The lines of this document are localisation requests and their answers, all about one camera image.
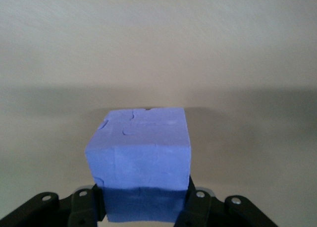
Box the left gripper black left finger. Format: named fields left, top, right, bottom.
left=0, top=184, right=106, bottom=227

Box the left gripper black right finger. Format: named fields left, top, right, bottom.
left=174, top=174, right=275, bottom=227

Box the purple foam cube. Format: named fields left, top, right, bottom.
left=85, top=107, right=192, bottom=223

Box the brown table cover sheet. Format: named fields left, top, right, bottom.
left=0, top=0, right=317, bottom=227

